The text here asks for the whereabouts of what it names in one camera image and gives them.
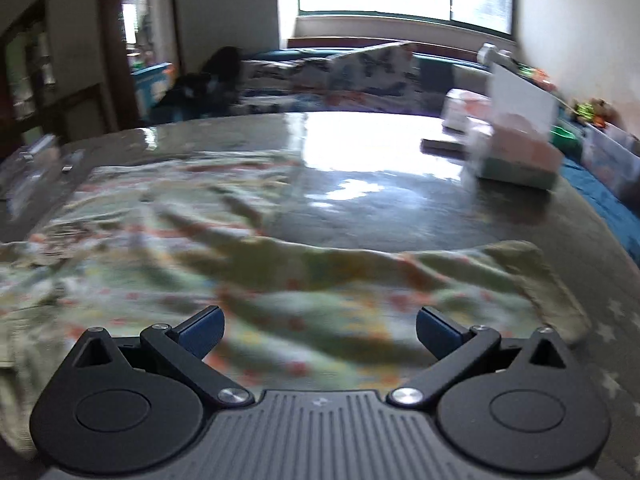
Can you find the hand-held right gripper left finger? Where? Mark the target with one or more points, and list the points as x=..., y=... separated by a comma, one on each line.
x=202, y=332

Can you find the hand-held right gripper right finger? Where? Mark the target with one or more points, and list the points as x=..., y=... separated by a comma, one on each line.
x=437, y=332

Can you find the green printed garment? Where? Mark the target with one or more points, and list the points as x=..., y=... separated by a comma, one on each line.
x=300, y=300

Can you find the pink green tissue pack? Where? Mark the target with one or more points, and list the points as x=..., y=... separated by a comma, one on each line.
x=520, y=152

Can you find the blue bench sheet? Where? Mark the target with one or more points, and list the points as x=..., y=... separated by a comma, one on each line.
x=610, y=215

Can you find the white plastic packet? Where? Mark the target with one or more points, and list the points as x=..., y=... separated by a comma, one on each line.
x=465, y=107

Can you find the green plastic bowl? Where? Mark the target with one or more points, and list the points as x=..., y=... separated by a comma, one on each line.
x=565, y=137

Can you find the clear plastic packaging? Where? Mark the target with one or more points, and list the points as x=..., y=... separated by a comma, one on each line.
x=35, y=170

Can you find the clear plastic storage bin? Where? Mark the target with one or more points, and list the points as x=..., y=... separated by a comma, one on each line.
x=612, y=160

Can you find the black bag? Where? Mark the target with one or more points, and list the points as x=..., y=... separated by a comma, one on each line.
x=210, y=85

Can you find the blue plastic crate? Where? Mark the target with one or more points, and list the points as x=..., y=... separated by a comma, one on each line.
x=152, y=85

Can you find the grey cushion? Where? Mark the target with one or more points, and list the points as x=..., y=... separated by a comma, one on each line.
x=470, y=80

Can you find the brown wooden furniture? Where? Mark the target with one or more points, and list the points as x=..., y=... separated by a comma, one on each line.
x=75, y=110

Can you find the large butterfly print cushion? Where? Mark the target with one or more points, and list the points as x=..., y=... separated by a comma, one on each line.
x=372, y=70

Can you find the brown green plush toys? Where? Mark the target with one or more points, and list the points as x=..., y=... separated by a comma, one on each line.
x=592, y=110

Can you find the low butterfly print cushion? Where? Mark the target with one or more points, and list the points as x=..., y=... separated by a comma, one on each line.
x=285, y=72

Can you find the orange green toy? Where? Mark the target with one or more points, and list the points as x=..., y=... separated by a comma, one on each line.
x=537, y=76

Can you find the white plush toy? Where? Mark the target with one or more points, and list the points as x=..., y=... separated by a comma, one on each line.
x=492, y=54

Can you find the brown door frame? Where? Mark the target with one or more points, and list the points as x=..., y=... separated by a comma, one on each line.
x=115, y=45

